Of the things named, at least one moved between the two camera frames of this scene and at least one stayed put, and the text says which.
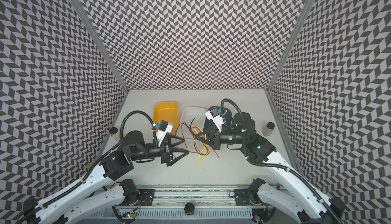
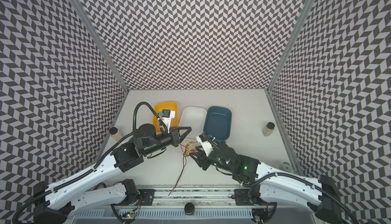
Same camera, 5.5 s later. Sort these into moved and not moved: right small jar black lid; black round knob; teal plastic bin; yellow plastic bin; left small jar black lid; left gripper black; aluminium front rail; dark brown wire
Moved: dark brown wire; left gripper black
Not moved: teal plastic bin; yellow plastic bin; right small jar black lid; aluminium front rail; left small jar black lid; black round knob
